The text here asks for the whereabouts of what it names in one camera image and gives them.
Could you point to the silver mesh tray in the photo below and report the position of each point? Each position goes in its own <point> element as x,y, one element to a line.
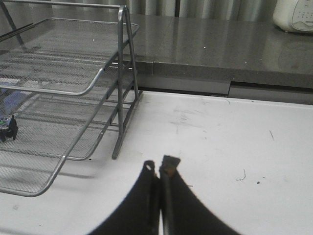
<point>29,175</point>
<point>61,56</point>
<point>59,126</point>

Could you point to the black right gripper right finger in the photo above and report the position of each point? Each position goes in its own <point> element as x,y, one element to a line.
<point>182,212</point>

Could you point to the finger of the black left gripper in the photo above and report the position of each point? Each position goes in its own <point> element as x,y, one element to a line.
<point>11,128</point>

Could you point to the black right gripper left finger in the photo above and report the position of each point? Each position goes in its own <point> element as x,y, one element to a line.
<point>138,213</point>

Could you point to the grey steel counter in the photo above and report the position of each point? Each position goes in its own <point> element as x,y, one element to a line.
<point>235,59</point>

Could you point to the silver rack frame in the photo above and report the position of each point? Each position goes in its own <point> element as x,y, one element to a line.
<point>126,55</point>

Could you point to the white kitchen appliance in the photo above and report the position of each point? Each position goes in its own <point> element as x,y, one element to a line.
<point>294,15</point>

